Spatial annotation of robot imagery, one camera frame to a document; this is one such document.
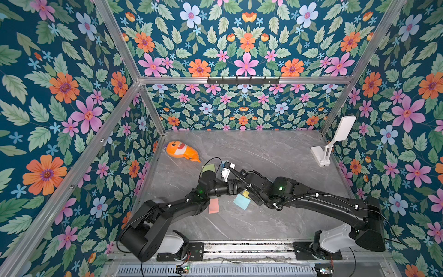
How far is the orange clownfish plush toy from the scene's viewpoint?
1.02m

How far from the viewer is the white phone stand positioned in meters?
0.80

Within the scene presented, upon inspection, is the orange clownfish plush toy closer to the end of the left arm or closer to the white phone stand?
the end of the left arm

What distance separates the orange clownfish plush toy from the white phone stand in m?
0.74
